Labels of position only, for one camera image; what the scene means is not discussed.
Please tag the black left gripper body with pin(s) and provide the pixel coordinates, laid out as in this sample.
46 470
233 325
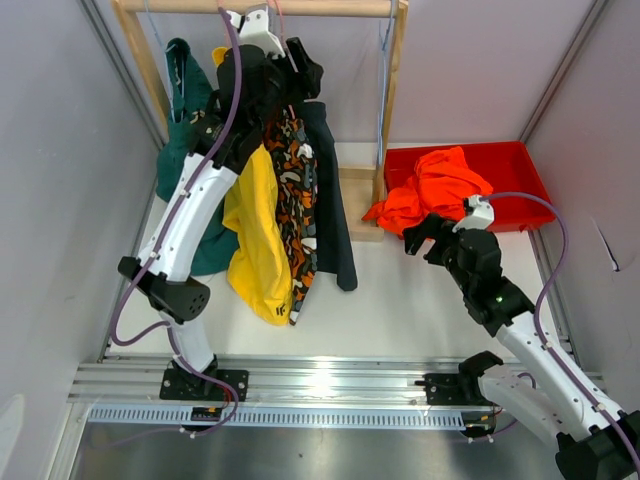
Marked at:
287 85

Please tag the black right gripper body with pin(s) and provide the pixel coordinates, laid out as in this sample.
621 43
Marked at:
440 229

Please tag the dark navy shorts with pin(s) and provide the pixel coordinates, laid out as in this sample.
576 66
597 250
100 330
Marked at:
334 248

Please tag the light blue wire hanger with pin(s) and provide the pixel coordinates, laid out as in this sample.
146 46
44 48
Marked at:
384 39

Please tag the pink wire hanger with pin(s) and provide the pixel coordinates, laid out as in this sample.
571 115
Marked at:
276 6

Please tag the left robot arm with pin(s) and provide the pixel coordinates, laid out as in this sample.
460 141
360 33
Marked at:
254 85

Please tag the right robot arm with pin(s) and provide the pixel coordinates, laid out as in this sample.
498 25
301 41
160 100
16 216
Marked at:
593 437

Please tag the orange camouflage shorts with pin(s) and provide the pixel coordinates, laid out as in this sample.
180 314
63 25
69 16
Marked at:
295 167

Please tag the green shorts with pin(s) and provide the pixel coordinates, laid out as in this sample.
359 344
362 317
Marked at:
192 90

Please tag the blue hanger with green shorts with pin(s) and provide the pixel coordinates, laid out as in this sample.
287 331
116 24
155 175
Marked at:
176 118

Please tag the yellow shorts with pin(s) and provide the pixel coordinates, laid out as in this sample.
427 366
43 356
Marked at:
259 271

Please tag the wooden clothes rack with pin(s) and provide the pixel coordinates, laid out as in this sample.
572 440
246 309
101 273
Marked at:
363 185

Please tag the red plastic bin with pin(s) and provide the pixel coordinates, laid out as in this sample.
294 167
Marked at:
507 166

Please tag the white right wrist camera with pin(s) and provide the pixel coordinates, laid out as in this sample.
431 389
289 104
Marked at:
479 214

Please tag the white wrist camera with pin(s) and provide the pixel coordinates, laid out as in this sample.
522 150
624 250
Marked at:
479 214
256 27

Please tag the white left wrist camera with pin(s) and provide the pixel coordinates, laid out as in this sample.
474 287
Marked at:
256 27

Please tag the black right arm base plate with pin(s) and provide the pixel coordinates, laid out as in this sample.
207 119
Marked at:
444 389

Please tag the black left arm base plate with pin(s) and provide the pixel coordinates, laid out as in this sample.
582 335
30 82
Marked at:
180 385

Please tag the slotted cable duct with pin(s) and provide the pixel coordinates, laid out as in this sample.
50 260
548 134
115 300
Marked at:
411 419

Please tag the aluminium mounting rail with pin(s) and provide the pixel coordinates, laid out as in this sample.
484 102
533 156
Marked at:
316 381

